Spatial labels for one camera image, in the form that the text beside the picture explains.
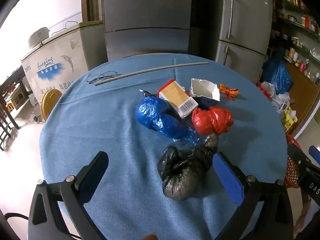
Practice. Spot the red plastic bag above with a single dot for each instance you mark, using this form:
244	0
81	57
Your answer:
212	120

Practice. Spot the orange and white medicine box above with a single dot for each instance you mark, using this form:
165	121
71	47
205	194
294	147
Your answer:
177	97

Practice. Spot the wooden cabinet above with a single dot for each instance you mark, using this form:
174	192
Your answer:
305	97

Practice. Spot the dark wooden furniture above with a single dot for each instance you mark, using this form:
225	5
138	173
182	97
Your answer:
5	92

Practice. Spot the blue plastic bag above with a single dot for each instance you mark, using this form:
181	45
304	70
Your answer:
155	115

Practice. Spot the torn blue and white carton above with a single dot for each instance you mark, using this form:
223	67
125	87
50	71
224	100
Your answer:
203	88

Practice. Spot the heap of white plastic bags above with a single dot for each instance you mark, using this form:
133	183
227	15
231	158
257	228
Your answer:
277	97

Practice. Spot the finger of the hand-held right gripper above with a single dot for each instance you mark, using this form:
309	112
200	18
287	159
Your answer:
303	163
315	152

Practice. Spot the large blue plastic sack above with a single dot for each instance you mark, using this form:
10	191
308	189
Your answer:
278	75

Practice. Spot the shelf of jars and boxes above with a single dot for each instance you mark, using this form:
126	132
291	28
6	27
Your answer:
297	25

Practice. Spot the red plastic basket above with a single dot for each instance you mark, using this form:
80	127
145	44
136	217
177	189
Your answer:
291	170

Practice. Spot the grey multi-door refrigerator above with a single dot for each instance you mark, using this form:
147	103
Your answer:
147	12

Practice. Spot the black plastic bag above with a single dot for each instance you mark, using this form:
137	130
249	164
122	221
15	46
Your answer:
180	177

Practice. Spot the eyeglasses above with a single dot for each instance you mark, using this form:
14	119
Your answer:
99	75

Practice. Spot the silver refrigerator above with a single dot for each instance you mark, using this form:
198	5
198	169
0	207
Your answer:
247	17

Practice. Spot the white rice cooker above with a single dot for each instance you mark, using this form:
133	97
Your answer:
37	37

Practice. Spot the orange candy wrapper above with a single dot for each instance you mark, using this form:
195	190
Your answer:
226	90

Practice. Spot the long grey stick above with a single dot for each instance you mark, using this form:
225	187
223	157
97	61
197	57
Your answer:
150	71

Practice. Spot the yellow round lid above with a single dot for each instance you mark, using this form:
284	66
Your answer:
50	102

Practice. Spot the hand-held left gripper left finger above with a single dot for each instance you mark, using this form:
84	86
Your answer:
98	166

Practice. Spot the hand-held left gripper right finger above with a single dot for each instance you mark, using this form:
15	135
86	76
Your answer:
228	180

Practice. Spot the small dark wrapper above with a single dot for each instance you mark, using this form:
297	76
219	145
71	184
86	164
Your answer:
145	93

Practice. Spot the yellow shopping bag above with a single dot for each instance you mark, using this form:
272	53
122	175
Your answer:
288	120

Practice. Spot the white chest freezer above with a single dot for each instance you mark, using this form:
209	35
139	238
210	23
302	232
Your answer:
62	52

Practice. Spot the blue tablecloth table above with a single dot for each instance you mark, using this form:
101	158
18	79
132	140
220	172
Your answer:
112	130

